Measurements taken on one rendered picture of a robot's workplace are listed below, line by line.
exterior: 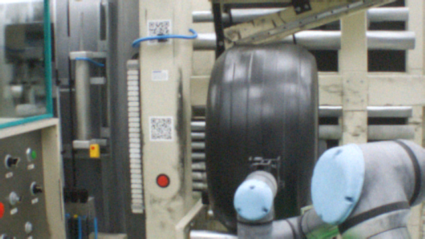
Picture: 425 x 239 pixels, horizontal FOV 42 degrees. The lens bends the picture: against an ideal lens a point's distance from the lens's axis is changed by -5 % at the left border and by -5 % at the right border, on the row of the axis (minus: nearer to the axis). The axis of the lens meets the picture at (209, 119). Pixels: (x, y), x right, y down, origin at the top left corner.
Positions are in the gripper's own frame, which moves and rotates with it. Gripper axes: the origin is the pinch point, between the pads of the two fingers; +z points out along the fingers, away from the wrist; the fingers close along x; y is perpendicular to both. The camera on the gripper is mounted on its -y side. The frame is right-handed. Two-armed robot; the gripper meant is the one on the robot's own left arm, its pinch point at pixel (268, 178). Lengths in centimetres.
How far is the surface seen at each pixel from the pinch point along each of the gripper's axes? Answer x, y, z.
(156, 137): 35.9, 7.5, 21.1
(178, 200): 29.5, -11.9, 21.2
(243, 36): 14, 39, 61
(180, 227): 26.5, -17.1, 10.2
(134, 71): 43, 28, 22
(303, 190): -8.9, -4.1, 4.5
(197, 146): 32, -1, 62
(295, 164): -6.7, 3.4, 1.3
